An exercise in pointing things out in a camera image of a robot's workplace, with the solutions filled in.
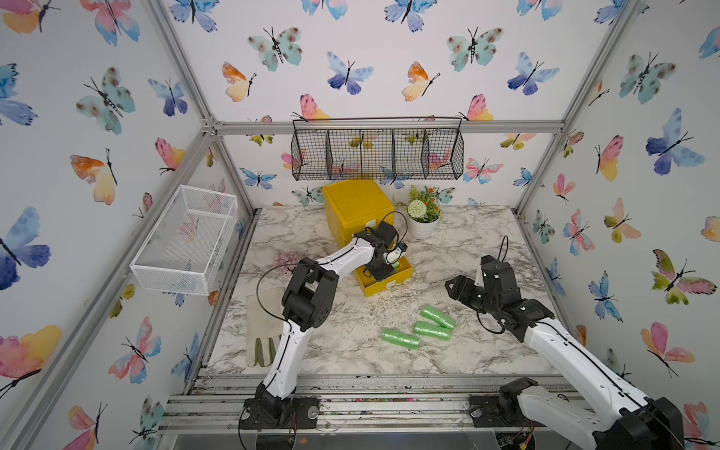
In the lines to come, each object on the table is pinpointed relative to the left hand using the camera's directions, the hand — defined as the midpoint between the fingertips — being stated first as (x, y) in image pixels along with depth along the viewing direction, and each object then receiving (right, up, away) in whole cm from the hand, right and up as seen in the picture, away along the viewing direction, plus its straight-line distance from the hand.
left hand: (385, 267), depth 100 cm
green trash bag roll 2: (+4, -19, -16) cm, 25 cm away
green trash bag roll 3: (+14, -18, -14) cm, 26 cm away
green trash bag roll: (+4, +1, -1) cm, 4 cm away
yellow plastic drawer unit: (-11, +21, -5) cm, 25 cm away
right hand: (+19, -3, -19) cm, 27 cm away
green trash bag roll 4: (+16, -14, -11) cm, 24 cm away
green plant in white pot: (+14, +20, -1) cm, 24 cm away
